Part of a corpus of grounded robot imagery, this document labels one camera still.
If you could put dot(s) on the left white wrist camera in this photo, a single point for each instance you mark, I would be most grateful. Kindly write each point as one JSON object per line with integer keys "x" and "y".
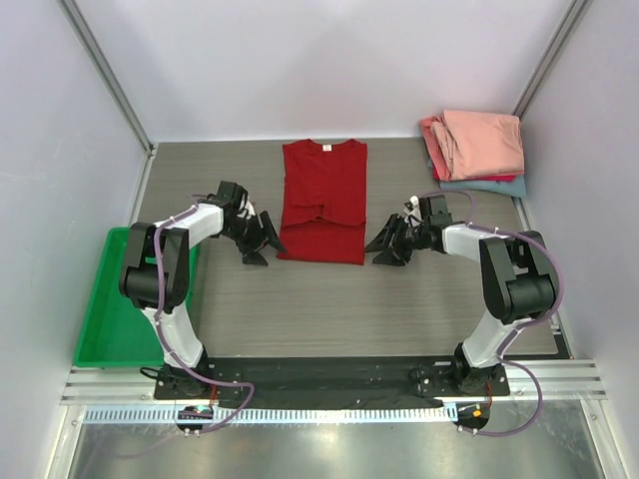
{"x": 246, "y": 209}

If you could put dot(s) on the slotted cable duct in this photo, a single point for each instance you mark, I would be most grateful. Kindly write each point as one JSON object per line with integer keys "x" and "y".
{"x": 184, "y": 415}

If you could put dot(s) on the magenta folded t shirt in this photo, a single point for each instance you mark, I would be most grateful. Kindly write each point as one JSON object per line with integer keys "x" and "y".
{"x": 500, "y": 178}

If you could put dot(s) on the red t shirt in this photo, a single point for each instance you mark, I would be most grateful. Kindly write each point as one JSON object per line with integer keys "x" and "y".
{"x": 324, "y": 211}

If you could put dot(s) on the right aluminium frame post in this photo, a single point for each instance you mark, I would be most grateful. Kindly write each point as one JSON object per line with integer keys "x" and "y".
{"x": 567, "y": 26}

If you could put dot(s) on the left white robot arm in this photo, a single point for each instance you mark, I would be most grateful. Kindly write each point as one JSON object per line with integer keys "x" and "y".
{"x": 156, "y": 274}

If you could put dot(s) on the salmon folded t shirt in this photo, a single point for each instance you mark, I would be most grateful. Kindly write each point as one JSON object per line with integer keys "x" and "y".
{"x": 440, "y": 167}

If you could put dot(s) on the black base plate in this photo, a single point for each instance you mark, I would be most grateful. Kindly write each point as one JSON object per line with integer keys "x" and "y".
{"x": 330, "y": 382}

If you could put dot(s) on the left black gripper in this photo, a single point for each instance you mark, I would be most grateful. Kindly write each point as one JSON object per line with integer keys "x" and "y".
{"x": 256, "y": 257}

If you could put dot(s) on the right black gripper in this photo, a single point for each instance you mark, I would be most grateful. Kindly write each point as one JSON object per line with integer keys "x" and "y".
{"x": 399, "y": 239}

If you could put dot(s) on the aluminium frame post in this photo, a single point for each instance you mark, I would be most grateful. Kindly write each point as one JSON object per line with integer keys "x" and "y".
{"x": 567, "y": 26}
{"x": 100, "y": 62}

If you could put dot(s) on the aluminium front rail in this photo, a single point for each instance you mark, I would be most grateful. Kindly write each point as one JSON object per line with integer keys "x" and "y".
{"x": 571, "y": 379}

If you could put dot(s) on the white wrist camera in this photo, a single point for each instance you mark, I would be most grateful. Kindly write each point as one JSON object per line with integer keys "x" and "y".
{"x": 412, "y": 211}
{"x": 246, "y": 209}

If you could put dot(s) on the green plastic tray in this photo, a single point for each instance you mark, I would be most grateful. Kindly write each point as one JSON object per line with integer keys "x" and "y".
{"x": 115, "y": 333}

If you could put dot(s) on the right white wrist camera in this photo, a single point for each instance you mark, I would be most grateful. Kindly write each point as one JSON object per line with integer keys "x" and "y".
{"x": 412, "y": 211}

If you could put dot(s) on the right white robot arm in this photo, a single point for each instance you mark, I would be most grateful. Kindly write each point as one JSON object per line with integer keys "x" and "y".
{"x": 520, "y": 282}

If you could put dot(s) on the pink folded t shirt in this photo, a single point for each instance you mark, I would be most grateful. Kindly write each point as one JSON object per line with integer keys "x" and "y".
{"x": 476, "y": 144}

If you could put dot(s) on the left aluminium frame post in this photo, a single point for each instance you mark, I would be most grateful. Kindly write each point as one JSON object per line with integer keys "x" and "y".
{"x": 100, "y": 62}

